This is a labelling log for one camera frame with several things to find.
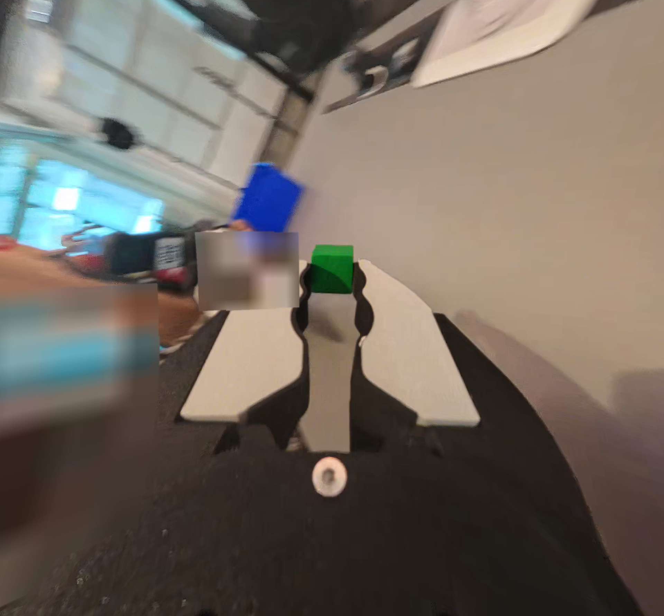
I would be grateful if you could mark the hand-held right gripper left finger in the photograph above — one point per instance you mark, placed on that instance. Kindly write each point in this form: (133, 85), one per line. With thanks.
(244, 367)

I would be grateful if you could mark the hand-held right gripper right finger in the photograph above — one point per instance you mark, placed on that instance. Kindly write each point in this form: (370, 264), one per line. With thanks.
(415, 362)

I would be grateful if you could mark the green wooden cube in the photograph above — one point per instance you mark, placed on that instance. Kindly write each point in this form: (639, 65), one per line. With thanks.
(332, 268)

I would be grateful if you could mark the blue plastic bin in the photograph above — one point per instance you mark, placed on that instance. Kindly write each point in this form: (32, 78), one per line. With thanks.
(267, 196)

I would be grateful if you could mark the black studio light on tripod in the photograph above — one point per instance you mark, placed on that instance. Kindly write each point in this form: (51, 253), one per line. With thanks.
(119, 134)

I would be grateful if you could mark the black desk mat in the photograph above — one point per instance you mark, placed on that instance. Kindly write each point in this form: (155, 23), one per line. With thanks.
(352, 99)

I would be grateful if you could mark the instruction sign on white stand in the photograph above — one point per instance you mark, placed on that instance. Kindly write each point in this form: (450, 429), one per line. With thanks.
(493, 30)

